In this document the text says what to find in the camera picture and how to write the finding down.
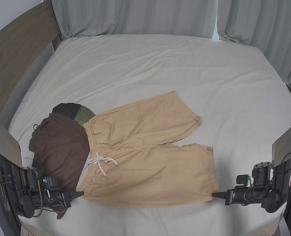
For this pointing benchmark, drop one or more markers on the green garment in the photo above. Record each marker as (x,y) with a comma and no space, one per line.
(85,115)

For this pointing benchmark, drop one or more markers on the window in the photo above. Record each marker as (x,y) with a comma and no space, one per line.
(215,35)

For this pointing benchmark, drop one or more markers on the white garment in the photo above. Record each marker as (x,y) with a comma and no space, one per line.
(27,161)

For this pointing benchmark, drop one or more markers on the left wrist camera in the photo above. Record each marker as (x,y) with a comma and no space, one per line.
(50,183)

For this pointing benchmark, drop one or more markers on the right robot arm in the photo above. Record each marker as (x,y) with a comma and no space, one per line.
(278,195)

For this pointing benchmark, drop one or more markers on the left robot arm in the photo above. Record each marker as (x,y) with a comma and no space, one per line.
(5,181)

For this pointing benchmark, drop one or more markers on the tan shorts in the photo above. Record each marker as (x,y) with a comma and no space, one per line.
(148,156)

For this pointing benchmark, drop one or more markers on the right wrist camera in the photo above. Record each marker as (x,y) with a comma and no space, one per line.
(242,179)

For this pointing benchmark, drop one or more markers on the bed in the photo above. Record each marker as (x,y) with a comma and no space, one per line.
(160,63)

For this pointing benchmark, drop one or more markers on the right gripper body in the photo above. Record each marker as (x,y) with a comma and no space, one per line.
(237,197)

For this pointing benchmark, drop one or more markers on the pale green curtain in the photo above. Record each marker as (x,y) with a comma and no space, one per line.
(135,8)
(258,13)

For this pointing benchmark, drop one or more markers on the brown shorts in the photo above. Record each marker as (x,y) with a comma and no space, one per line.
(59,151)

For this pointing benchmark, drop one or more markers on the black garment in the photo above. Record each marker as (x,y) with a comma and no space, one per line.
(65,109)

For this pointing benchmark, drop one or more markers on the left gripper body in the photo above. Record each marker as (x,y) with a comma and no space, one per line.
(60,198)

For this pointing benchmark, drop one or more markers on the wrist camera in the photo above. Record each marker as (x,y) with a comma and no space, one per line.
(242,179)
(50,183)

